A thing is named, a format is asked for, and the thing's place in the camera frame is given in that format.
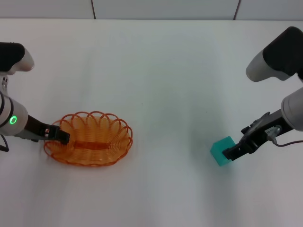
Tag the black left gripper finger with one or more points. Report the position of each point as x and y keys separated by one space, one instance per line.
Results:
x=62 y=137

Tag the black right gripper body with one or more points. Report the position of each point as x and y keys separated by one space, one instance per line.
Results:
x=270 y=125

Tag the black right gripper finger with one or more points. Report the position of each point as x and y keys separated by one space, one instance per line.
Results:
x=246 y=134
x=241 y=151

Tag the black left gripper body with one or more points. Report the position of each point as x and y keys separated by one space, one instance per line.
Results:
x=35 y=125

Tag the orange woven plastic basket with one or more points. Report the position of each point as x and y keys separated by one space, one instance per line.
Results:
x=94 y=142

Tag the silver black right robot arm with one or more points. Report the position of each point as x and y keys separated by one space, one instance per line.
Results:
x=293 y=106

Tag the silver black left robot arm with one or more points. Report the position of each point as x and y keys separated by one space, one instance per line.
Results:
x=9 y=111

